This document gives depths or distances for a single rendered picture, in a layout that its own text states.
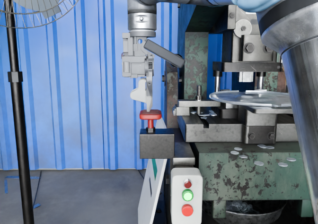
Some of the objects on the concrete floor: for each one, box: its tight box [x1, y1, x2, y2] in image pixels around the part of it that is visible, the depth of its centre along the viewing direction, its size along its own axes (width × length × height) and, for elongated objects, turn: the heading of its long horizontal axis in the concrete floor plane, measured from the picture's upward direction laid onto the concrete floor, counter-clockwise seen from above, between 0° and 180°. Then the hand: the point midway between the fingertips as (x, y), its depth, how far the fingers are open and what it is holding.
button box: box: [138, 168, 203, 224], centre depth 143 cm, size 145×25×62 cm, turn 1°
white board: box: [138, 117, 167, 224], centre depth 137 cm, size 14×50×59 cm, turn 5°
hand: (150, 107), depth 75 cm, fingers closed, pressing on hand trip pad
